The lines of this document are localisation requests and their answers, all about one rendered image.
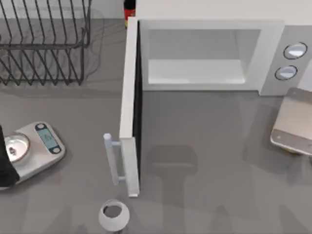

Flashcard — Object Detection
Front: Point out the red and black bottle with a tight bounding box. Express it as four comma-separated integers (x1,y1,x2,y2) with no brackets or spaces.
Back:
123,0,137,29

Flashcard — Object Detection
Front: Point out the white microwave door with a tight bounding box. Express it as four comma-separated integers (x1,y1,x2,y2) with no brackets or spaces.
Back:
119,17,142,198

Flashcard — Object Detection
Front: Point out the pale microwave oven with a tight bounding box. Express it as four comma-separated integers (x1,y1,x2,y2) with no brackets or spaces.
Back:
135,0,312,97

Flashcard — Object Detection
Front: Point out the pale microwave door handle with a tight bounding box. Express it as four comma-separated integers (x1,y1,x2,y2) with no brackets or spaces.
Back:
103,133,127,186

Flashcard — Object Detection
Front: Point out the grey round cup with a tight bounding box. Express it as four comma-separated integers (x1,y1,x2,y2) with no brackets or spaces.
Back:
98,198,130,232

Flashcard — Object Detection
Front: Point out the round microwave knob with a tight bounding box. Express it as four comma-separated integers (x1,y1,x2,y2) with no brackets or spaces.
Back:
274,65,298,80
283,42,308,60

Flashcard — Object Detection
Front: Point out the dark wire dish rack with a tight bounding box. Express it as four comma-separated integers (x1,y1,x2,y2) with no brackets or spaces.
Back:
0,0,94,87

